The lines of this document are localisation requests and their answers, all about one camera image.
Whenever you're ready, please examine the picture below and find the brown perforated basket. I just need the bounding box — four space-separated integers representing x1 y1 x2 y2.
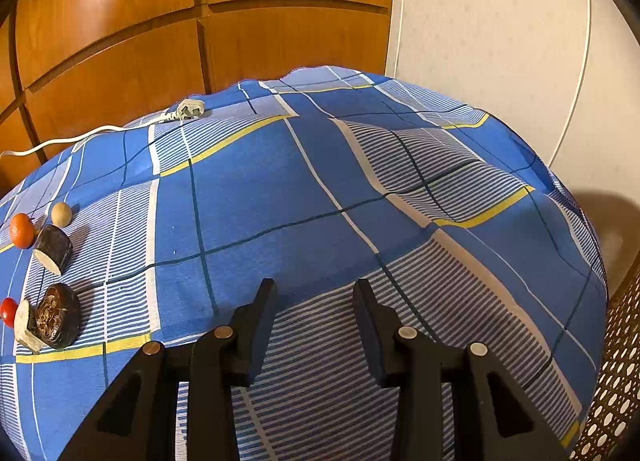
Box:
570 264 639 460

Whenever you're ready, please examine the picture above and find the beige cut fruit piece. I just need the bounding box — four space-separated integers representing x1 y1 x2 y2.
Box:
14 299 46 354

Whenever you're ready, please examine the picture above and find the small red tomato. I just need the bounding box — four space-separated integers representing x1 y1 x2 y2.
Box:
0 297 18 329

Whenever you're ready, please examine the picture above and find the dark cut eggplant piece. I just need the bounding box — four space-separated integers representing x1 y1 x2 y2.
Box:
32 224 73 276

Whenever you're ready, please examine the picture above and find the small beige round fruit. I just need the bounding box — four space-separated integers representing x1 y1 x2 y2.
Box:
50 201 73 228

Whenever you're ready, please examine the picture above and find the orange tangerine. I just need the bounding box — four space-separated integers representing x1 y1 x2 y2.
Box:
10 213 36 249

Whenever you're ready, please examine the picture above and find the blue plaid tablecloth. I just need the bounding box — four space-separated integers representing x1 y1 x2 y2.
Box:
1 66 608 460

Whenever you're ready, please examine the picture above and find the white power plug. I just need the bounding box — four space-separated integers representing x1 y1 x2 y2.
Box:
174 98 205 120

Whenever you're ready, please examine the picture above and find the wooden wardrobe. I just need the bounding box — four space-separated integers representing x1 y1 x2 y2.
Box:
1 0 392 190

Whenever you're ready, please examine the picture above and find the white power cable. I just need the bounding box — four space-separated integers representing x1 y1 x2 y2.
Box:
0 110 180 160

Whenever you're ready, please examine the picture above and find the white wall cable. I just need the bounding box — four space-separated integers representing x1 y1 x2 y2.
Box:
546 0 592 168

